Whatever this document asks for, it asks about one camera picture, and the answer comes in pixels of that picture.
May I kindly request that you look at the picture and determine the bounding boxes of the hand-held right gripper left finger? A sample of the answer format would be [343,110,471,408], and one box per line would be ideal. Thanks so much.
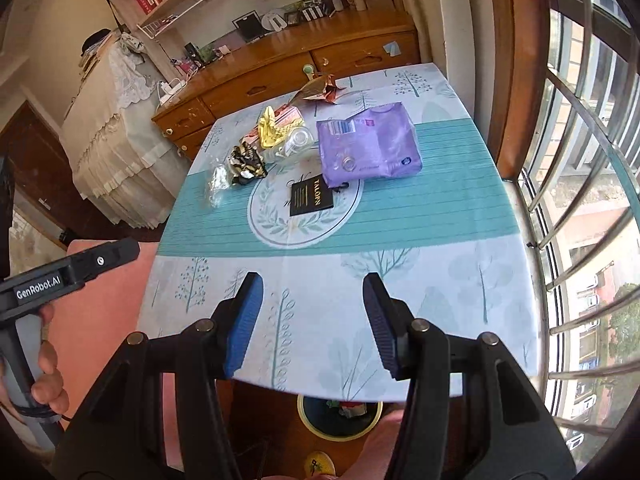
[52,271,264,480]

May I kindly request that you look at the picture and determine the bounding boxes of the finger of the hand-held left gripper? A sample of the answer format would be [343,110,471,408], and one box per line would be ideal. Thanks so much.
[70,238,141,283]

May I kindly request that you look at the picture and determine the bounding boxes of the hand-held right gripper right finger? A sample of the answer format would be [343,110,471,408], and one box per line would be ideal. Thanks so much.
[362,272,578,480]

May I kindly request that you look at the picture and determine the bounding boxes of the blue waste bin cream rim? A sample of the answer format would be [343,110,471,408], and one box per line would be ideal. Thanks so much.
[296,394,385,442]

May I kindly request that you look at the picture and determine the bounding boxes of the clear plastic wrapper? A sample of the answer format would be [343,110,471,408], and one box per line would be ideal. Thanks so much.
[204,164,233,208]

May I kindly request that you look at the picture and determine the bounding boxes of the black card gold print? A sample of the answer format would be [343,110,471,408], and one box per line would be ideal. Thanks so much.
[290,178,336,217]

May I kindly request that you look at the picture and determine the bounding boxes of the black gold wrapper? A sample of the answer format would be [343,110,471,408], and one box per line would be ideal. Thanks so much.
[227,142,268,186]

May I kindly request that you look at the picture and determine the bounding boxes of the purple plastic pack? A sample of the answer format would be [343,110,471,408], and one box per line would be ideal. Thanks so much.
[316,102,423,184]

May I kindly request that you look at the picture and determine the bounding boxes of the orange gold foil bag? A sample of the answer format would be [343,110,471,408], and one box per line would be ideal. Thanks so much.
[292,72,351,107]

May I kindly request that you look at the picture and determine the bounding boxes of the person's left hand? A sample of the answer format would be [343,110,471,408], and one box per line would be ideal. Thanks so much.
[29,304,71,416]

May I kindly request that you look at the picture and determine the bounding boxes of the cream lace furniture cover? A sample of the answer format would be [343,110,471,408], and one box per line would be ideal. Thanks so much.
[62,35,193,228]

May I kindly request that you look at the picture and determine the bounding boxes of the tree print tablecloth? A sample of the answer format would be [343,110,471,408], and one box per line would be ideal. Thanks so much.
[137,62,543,403]

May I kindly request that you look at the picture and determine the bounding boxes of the dark wooden door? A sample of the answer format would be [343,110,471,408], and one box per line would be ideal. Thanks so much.
[0,102,76,241]

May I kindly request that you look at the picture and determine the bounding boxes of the person's right leg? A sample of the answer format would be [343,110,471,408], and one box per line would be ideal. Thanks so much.
[336,406,408,480]

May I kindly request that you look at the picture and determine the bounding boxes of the yellow slipper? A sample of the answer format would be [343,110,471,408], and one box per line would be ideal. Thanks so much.
[304,451,337,478]

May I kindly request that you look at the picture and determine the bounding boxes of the white power strip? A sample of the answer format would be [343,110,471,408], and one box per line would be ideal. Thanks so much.
[159,79,183,106]

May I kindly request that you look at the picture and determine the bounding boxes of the black hat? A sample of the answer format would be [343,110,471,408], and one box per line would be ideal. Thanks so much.
[81,30,118,53]

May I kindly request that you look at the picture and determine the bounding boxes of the purple desk pad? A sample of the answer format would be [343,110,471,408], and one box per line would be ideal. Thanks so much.
[212,30,251,53]

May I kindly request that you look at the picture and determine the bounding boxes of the wooden dresser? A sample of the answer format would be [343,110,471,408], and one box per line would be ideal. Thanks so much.
[151,10,421,161]

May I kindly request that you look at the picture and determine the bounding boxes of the wooden window trim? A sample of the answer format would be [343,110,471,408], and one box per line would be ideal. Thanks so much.
[485,0,551,181]

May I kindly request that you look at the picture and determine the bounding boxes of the metal window grille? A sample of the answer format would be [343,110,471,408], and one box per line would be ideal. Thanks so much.
[520,0,640,466]

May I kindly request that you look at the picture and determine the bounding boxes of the cream curtain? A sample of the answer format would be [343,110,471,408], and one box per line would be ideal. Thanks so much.
[392,0,441,63]

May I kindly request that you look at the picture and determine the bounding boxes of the black picture frame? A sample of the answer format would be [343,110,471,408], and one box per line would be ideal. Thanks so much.
[232,11,265,42]

